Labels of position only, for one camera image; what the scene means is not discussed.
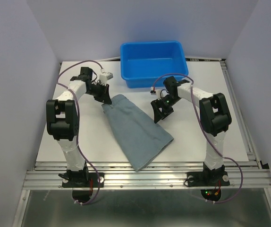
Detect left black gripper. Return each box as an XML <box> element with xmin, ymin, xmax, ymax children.
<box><xmin>86</xmin><ymin>82</ymin><xmax>112</xmax><ymax>104</ymax></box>

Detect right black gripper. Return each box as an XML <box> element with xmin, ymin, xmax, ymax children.
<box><xmin>150</xmin><ymin>94</ymin><xmax>181</xmax><ymax>123</ymax></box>

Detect light denim skirt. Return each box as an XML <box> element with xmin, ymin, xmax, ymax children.
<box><xmin>102</xmin><ymin>94</ymin><xmax>174</xmax><ymax>172</ymax></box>

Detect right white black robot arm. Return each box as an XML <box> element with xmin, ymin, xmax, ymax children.
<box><xmin>150</xmin><ymin>74</ymin><xmax>232</xmax><ymax>187</ymax></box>

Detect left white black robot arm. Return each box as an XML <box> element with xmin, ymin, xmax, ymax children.
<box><xmin>46</xmin><ymin>67</ymin><xmax>113</xmax><ymax>187</ymax></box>

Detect blue plastic bin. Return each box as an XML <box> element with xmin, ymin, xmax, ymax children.
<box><xmin>120</xmin><ymin>41</ymin><xmax>188</xmax><ymax>88</ymax></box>

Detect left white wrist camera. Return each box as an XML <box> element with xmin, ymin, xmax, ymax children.
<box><xmin>99</xmin><ymin>72</ymin><xmax>113</xmax><ymax>86</ymax></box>

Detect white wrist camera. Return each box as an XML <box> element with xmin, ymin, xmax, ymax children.
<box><xmin>150</xmin><ymin>87</ymin><xmax>166</xmax><ymax>99</ymax></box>
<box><xmin>99</xmin><ymin>72</ymin><xmax>113</xmax><ymax>86</ymax></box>

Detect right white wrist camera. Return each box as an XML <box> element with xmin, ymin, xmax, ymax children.
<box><xmin>150</xmin><ymin>87</ymin><xmax>166</xmax><ymax>99</ymax></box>

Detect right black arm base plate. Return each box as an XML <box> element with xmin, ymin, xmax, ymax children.
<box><xmin>186</xmin><ymin>171</ymin><xmax>230</xmax><ymax>188</ymax></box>

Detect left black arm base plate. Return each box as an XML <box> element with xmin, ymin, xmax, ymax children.
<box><xmin>58</xmin><ymin>171</ymin><xmax>105</xmax><ymax>188</ymax></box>

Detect aluminium extrusion frame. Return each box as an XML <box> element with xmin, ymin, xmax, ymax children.
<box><xmin>13</xmin><ymin>60</ymin><xmax>271</xmax><ymax>227</ymax></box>

